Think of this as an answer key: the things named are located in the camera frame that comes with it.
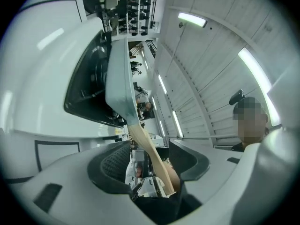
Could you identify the person's black shirt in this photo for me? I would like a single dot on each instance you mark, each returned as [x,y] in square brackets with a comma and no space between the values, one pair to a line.
[237,147]

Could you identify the black head-worn camera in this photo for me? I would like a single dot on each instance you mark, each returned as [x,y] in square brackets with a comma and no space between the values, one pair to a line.
[236,97]

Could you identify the ceiling light panel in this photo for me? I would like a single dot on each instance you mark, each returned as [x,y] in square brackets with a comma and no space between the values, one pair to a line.
[192,19]
[162,84]
[255,78]
[177,123]

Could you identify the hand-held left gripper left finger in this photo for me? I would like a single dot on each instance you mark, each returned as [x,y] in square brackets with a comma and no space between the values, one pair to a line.
[110,167]

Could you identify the white table with black lines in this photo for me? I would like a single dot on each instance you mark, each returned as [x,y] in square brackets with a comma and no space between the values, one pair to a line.
[58,156]

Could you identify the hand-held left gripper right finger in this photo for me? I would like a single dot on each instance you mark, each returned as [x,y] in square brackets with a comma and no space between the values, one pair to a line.
[189,163]

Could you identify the white shelf with black items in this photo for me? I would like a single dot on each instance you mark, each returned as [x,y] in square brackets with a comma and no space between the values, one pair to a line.
[138,8]

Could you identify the light blue rectangular pan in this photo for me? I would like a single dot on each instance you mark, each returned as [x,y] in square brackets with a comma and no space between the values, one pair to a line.
[119,78]

